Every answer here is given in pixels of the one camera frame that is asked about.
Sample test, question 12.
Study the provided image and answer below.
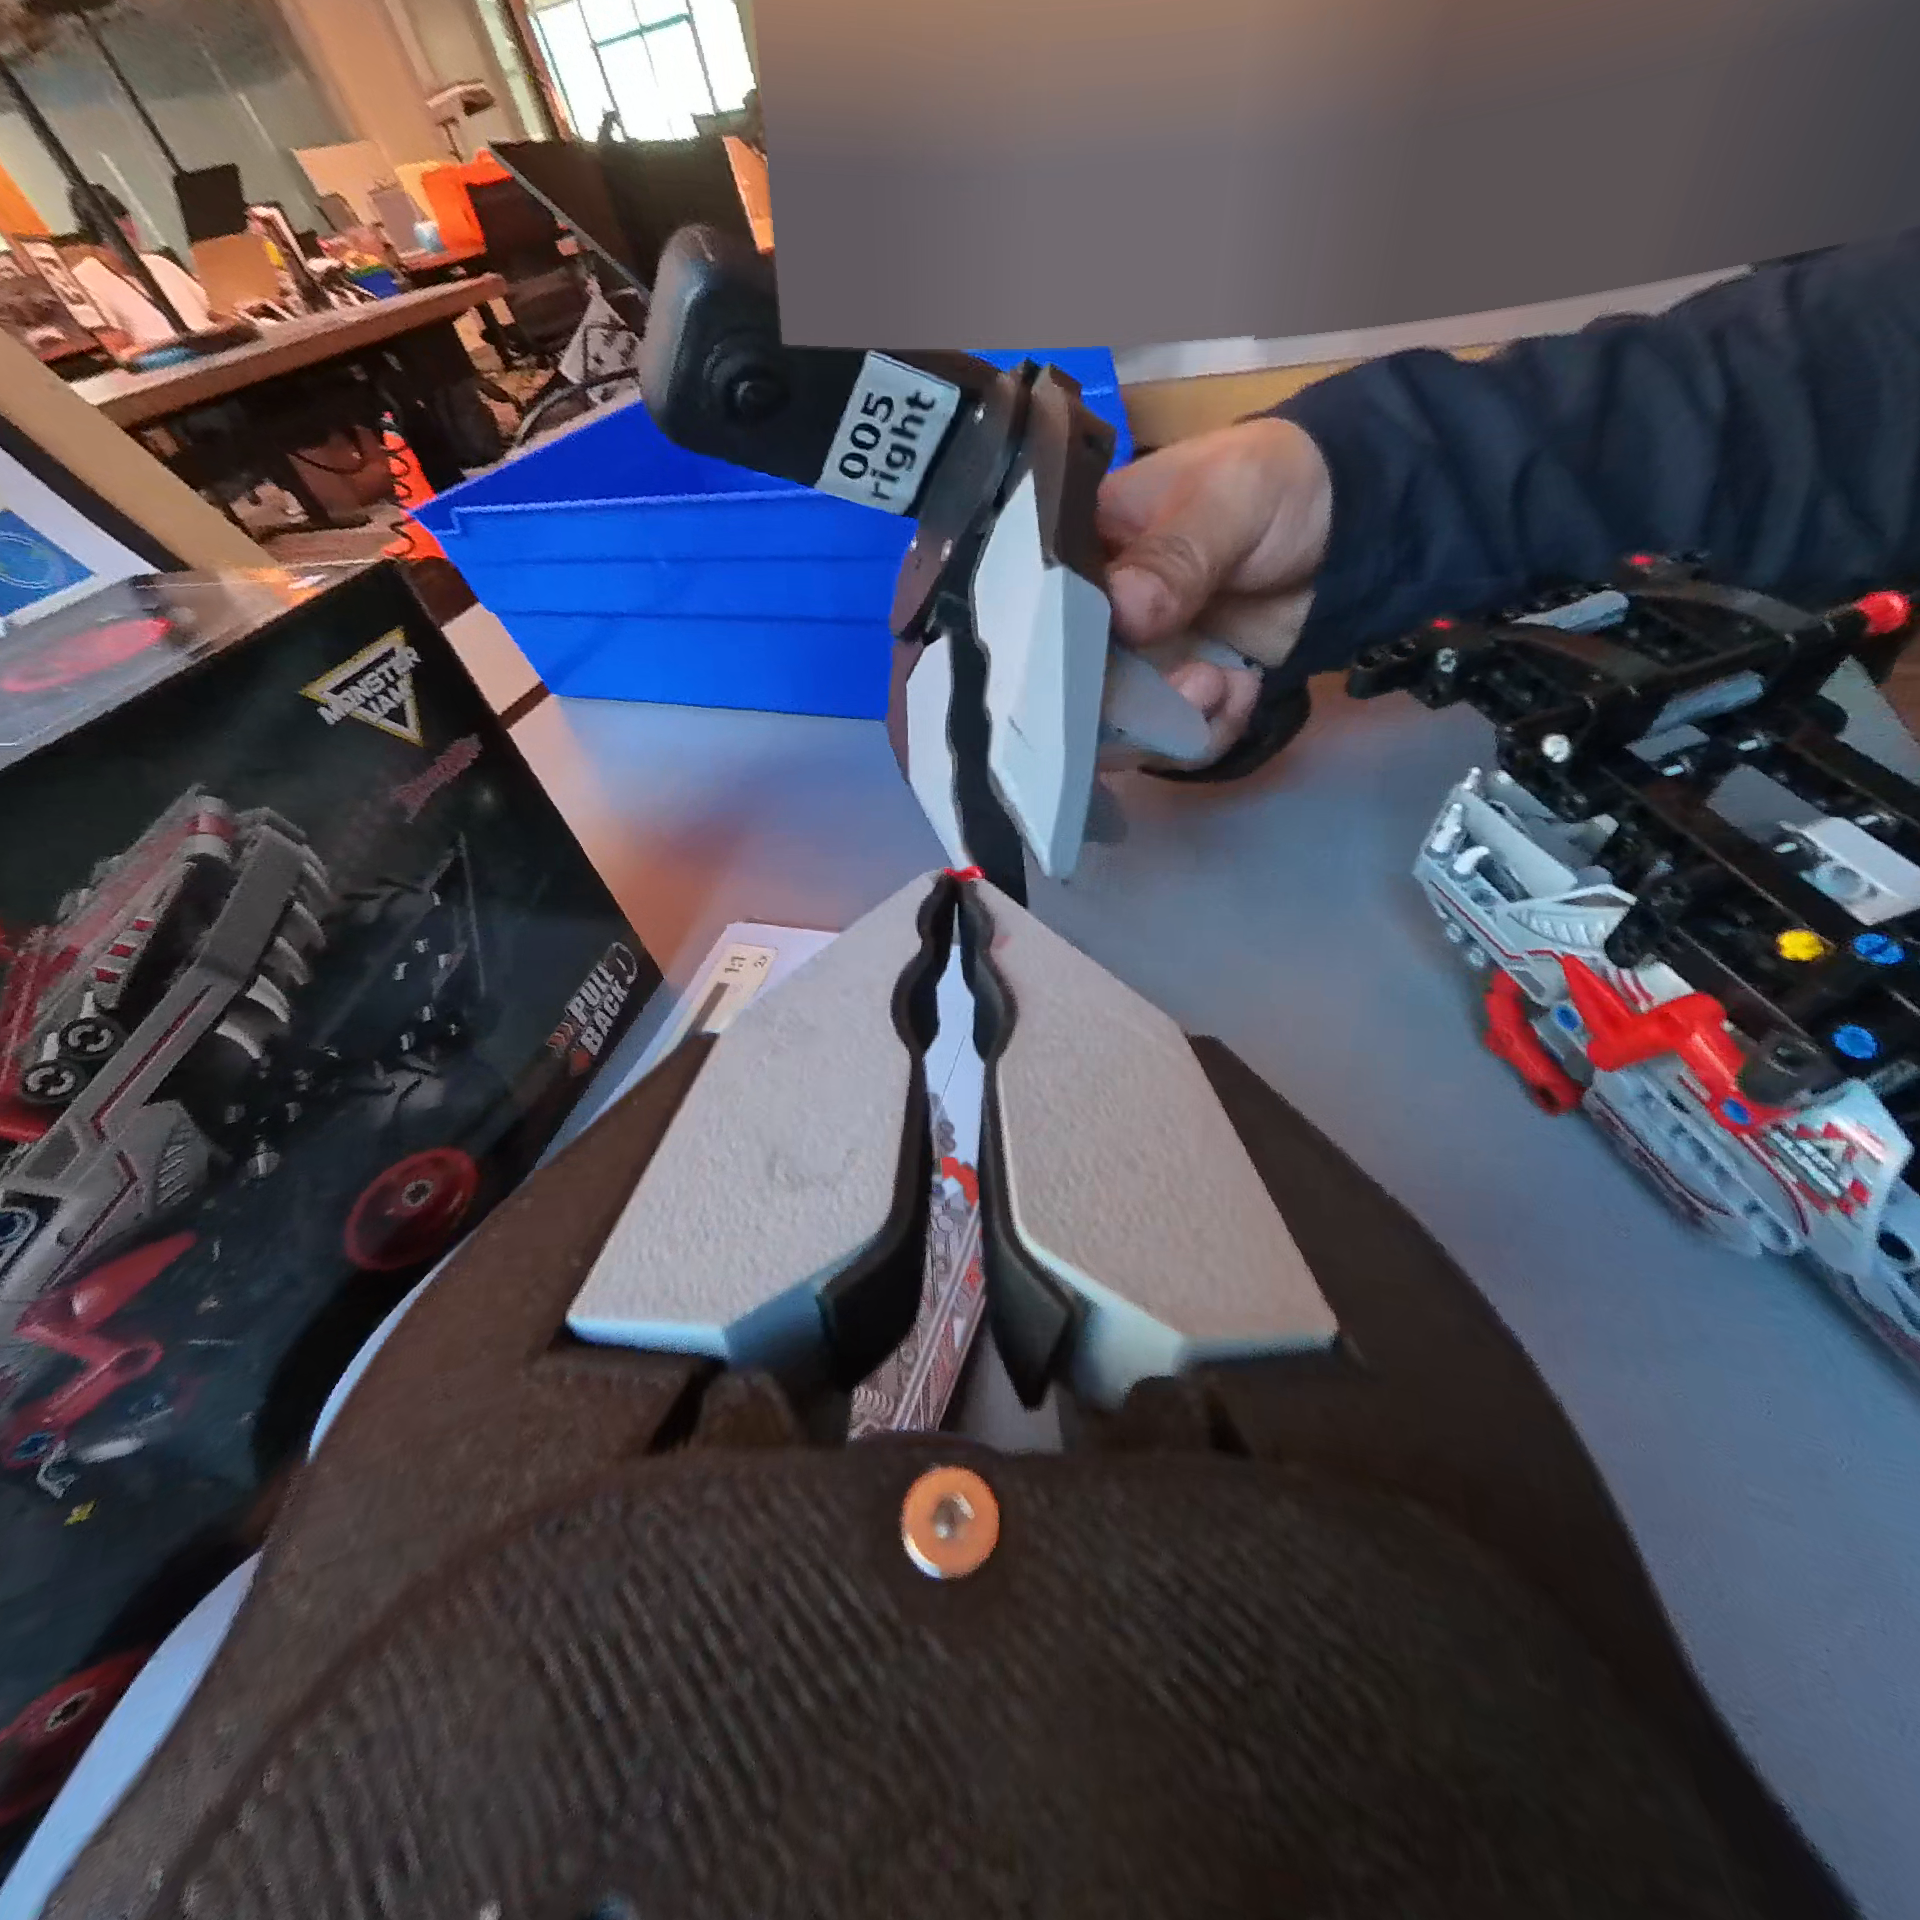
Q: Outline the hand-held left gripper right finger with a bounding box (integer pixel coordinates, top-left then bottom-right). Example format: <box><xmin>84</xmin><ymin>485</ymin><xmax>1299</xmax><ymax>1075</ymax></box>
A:
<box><xmin>959</xmin><ymin>884</ymin><xmax>1340</xmax><ymax>1408</ymax></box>

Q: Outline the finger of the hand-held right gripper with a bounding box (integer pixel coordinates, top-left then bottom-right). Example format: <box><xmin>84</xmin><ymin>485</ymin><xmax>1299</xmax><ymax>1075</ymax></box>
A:
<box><xmin>888</xmin><ymin>626</ymin><xmax>1041</xmax><ymax>913</ymax></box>
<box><xmin>971</xmin><ymin>480</ymin><xmax>1120</xmax><ymax>884</ymax></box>

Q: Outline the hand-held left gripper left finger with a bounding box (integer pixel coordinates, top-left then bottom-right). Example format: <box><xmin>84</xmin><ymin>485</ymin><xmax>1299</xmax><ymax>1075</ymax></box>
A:
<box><xmin>568</xmin><ymin>874</ymin><xmax>960</xmax><ymax>1386</ymax></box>

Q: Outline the brick-built toy truck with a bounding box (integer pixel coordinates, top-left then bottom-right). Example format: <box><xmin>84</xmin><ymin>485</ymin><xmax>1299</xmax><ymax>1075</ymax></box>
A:
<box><xmin>1341</xmin><ymin>547</ymin><xmax>1920</xmax><ymax>1373</ymax></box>

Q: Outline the person's right forearm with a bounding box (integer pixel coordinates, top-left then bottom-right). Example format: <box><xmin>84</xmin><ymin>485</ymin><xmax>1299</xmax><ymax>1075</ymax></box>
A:
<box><xmin>1266</xmin><ymin>225</ymin><xmax>1920</xmax><ymax>676</ymax></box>

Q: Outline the person's right hand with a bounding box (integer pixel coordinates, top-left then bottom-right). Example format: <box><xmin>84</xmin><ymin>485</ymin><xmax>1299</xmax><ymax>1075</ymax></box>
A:
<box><xmin>1098</xmin><ymin>417</ymin><xmax>1337</xmax><ymax>747</ymax></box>

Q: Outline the open instruction booklet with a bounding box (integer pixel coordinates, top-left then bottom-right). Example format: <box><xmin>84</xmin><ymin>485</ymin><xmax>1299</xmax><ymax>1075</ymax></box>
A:
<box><xmin>661</xmin><ymin>919</ymin><xmax>1081</xmax><ymax>1450</ymax></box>

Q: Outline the black office chair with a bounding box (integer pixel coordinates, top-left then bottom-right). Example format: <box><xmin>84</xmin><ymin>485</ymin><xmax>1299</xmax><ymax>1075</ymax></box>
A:
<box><xmin>487</xmin><ymin>136</ymin><xmax>663</xmax><ymax>368</ymax></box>

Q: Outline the blue plastic bin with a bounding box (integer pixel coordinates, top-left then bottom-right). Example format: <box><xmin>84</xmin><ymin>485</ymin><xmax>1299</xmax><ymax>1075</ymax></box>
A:
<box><xmin>404</xmin><ymin>347</ymin><xmax>1120</xmax><ymax>723</ymax></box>

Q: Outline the orange box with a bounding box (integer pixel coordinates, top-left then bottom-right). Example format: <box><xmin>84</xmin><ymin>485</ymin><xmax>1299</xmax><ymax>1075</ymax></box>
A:
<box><xmin>420</xmin><ymin>157</ymin><xmax>520</xmax><ymax>249</ymax></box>

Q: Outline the background wooden desk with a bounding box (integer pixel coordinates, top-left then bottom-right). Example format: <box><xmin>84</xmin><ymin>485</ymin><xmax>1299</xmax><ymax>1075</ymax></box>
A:
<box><xmin>67</xmin><ymin>269</ymin><xmax>513</xmax><ymax>497</ymax></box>

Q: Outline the black toy truck box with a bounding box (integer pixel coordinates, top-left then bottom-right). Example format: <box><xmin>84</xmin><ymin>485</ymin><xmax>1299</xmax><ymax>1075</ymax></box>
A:
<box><xmin>0</xmin><ymin>563</ymin><xmax>663</xmax><ymax>1825</ymax></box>

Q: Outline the paper sign on wooden stand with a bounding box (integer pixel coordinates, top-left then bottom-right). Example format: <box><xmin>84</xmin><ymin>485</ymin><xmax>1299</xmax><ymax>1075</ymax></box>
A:
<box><xmin>0</xmin><ymin>329</ymin><xmax>280</xmax><ymax>633</ymax></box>

